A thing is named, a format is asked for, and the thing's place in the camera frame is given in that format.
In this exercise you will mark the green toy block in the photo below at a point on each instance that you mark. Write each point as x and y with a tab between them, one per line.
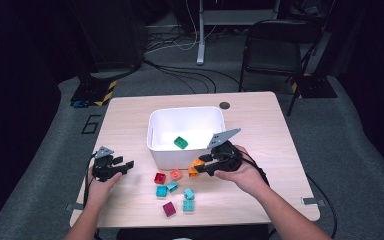
181	142

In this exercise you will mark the orange toy block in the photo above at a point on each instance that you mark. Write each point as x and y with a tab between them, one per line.
193	171

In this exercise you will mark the large black box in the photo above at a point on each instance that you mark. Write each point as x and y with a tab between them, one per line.
113	33

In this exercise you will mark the black round table grommet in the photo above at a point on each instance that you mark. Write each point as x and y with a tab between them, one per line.
224	105

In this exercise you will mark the coral toy block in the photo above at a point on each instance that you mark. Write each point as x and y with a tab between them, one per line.
176	174

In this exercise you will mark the red toy block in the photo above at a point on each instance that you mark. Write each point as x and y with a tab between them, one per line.
160	178

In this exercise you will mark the magenta toy block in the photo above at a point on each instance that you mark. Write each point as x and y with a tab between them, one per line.
169	209

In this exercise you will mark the black striped stand base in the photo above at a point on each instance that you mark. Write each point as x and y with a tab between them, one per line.
316	86
90	91

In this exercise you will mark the person's right hand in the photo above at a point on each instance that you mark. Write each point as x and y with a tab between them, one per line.
243	180

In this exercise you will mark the grey table edge bracket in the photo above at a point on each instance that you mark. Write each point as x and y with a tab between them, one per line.
72	207
313	201

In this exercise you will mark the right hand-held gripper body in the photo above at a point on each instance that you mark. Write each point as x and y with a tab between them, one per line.
226	156

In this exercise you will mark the person's left hand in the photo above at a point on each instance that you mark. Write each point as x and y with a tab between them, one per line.
98	193

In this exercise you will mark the white desk frame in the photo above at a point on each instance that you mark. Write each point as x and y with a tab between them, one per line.
200	33

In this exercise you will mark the teal toy block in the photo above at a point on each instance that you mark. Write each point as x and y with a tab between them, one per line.
189	194
161	191
172	186
188	206

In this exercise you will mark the black folding chair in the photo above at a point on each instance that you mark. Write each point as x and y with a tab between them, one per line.
273	50

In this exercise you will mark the person's dark clothing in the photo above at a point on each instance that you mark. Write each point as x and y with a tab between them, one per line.
196	233

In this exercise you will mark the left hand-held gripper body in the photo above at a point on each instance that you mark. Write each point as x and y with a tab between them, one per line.
103	166

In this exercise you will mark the white plastic bin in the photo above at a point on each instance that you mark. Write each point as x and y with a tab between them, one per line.
186	123

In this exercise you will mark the small blue object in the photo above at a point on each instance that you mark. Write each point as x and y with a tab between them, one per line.
80	104

